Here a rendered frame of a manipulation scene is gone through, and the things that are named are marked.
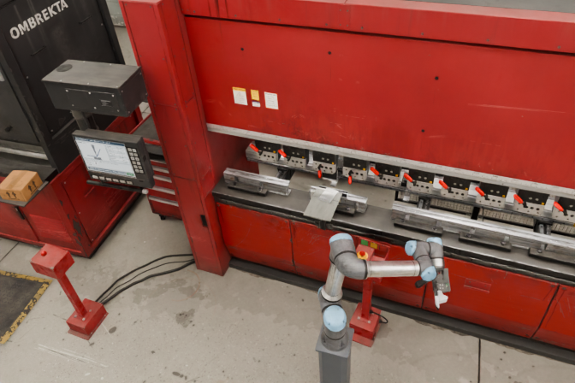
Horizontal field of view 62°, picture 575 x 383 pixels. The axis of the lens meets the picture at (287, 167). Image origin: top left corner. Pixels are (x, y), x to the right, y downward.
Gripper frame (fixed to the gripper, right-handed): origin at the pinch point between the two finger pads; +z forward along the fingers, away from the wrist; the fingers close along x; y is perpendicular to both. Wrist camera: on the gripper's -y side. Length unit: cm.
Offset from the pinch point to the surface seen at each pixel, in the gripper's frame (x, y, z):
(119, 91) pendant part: -62, -153, -110
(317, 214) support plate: 35, -66, -62
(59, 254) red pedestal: 12, -238, -40
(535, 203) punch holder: 26, 58, -58
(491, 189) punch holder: 22, 36, -66
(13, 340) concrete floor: 61, -308, 13
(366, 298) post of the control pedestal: 85, -44, -14
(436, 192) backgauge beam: 66, 9, -80
